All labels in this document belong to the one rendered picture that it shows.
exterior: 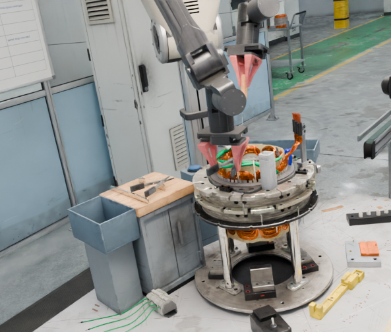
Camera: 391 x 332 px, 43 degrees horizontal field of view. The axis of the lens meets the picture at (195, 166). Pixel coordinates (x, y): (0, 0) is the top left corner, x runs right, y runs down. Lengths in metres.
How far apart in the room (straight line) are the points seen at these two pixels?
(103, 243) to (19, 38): 2.36
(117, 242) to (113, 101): 2.43
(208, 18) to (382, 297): 0.97
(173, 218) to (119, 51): 2.24
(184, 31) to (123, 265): 0.63
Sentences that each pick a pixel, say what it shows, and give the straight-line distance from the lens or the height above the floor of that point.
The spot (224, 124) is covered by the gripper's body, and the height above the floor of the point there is 1.28.
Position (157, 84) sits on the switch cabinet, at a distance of 3.58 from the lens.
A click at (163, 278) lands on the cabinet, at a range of 1.42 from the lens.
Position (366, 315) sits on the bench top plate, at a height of 0.78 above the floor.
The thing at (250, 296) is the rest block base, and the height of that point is 0.81.
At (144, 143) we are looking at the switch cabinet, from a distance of 3.55.
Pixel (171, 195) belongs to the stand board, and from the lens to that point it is 1.34.
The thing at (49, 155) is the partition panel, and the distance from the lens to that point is 3.63.
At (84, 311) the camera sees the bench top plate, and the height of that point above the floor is 0.78.
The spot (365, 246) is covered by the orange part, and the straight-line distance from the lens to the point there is 1.55.
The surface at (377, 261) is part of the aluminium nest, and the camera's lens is 1.49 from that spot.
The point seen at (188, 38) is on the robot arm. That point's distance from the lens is 1.08.
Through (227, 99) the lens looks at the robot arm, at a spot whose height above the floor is 1.35.
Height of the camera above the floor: 1.57
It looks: 19 degrees down
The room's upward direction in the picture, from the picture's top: 8 degrees counter-clockwise
